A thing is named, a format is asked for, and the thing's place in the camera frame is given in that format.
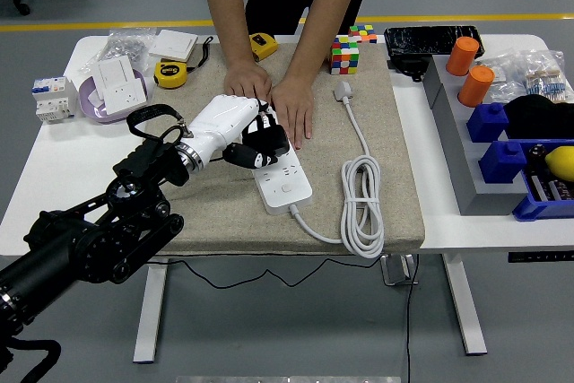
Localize white flat switch box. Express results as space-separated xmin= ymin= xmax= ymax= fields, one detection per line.
xmin=147 ymin=29 xmax=199 ymax=61

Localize grey-brown mat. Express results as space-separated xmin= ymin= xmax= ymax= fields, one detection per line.
xmin=147 ymin=41 xmax=426 ymax=257

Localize small rubik's cube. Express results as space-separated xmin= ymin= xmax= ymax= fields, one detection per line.
xmin=348 ymin=23 xmax=378 ymax=45

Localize black wrist strap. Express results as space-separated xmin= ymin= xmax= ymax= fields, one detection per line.
xmin=187 ymin=36 xmax=214 ymax=74

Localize person's right hand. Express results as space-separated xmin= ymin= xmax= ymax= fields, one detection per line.
xmin=222 ymin=59 xmax=274 ymax=104

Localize black hanging cable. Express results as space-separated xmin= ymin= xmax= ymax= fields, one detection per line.
xmin=404 ymin=253 xmax=422 ymax=383

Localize silver metal bracket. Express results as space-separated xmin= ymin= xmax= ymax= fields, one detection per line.
xmin=379 ymin=253 xmax=419 ymax=288

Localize purple bowl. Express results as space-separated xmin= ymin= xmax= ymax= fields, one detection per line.
xmin=78 ymin=69 xmax=152 ymax=125

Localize large blue block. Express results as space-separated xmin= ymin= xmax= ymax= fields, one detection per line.
xmin=478 ymin=139 xmax=530 ymax=185

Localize clear bag of screws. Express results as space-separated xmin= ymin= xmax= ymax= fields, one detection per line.
xmin=79 ymin=28 xmax=157 ymax=74

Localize large rubik's cube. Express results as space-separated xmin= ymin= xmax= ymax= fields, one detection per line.
xmin=330 ymin=35 xmax=361 ymax=75

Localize clear bag of resistors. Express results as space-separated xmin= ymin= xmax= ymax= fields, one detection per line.
xmin=515 ymin=48 xmax=569 ymax=104

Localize black plug adapter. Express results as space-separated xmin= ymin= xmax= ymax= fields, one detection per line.
xmin=250 ymin=125 xmax=291 ymax=158

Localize white wall switch panel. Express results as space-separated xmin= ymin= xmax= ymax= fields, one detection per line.
xmin=91 ymin=57 xmax=138 ymax=92

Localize white power strip cord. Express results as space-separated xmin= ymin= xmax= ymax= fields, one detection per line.
xmin=289 ymin=80 xmax=386 ymax=260

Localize black cloth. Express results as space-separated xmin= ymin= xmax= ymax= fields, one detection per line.
xmin=502 ymin=94 xmax=574 ymax=141

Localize white wall socket panel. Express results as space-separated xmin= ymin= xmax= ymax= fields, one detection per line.
xmin=96 ymin=79 xmax=149 ymax=118

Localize boxy yellow tape measure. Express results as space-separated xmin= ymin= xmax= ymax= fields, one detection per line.
xmin=249 ymin=32 xmax=279 ymax=63

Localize person's left hand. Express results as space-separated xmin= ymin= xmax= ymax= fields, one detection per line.
xmin=270 ymin=75 xmax=315 ymax=151

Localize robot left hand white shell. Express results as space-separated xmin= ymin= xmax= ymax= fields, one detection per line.
xmin=181 ymin=93 xmax=279 ymax=170

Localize white circuit breaker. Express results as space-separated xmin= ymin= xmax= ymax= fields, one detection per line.
xmin=31 ymin=76 xmax=80 ymax=125

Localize black glossy tray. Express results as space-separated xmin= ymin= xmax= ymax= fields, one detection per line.
xmin=384 ymin=25 xmax=486 ymax=61

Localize grey stepped block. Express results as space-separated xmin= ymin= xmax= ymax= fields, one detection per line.
xmin=422 ymin=56 xmax=530 ymax=217

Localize orange cylinder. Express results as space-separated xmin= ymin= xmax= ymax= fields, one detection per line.
xmin=457 ymin=65 xmax=496 ymax=109
xmin=445 ymin=36 xmax=481 ymax=77

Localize round yellow tape measure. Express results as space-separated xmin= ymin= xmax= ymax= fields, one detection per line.
xmin=153 ymin=59 xmax=188 ymax=90

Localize thin black plug cord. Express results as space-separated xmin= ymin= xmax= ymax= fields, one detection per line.
xmin=154 ymin=154 xmax=387 ymax=290

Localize yellow lemon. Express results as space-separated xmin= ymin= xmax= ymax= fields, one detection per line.
xmin=544 ymin=145 xmax=574 ymax=183

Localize white power strip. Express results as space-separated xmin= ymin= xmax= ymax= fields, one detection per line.
xmin=241 ymin=107 xmax=314 ymax=217

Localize black adapter box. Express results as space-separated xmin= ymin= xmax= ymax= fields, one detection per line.
xmin=387 ymin=56 xmax=430 ymax=83

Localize white table leg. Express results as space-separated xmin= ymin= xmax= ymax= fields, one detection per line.
xmin=133 ymin=259 xmax=170 ymax=364
xmin=441 ymin=253 xmax=488 ymax=356

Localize clear bag with parts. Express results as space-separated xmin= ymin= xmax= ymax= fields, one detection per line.
xmin=477 ymin=53 xmax=530 ymax=104

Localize dark cylindrical parts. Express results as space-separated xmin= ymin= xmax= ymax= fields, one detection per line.
xmin=531 ymin=171 xmax=574 ymax=203

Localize blue plastic bin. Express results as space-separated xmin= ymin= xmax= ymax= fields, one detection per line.
xmin=512 ymin=139 xmax=574 ymax=222

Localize black table control panel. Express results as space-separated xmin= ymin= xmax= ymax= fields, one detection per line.
xmin=508 ymin=250 xmax=574 ymax=264

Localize small blue block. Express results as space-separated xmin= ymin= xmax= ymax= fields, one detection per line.
xmin=465 ymin=102 xmax=510 ymax=144

